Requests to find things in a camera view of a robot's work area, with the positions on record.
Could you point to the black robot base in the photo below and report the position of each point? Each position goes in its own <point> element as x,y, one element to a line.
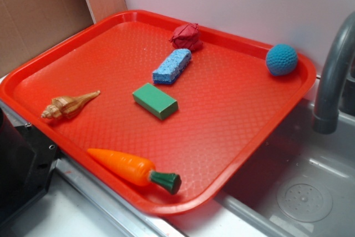
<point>27,162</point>

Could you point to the tan spiral sea shell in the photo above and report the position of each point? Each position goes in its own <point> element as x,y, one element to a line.
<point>67,107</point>

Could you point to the green rectangular block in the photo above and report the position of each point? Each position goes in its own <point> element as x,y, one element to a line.
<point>155,101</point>

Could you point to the blue sponge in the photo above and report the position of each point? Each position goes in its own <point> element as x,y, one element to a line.
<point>172,67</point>

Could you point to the crumpled red cloth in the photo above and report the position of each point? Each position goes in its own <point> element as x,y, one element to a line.
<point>187,36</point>

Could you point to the orange plastic toy carrot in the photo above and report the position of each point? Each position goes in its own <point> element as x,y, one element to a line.
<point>136,170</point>

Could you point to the red plastic tray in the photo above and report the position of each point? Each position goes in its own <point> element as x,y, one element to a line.
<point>228,102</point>

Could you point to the blue knitted ball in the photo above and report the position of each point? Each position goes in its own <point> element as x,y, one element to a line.
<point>281,60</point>

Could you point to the grey plastic sink basin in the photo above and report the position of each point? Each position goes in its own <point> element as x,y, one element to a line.
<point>298,182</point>

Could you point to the grey sink faucet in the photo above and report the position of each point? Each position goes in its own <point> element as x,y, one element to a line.
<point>335,92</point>

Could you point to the brown cardboard panel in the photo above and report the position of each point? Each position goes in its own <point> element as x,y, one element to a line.
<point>30,27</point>

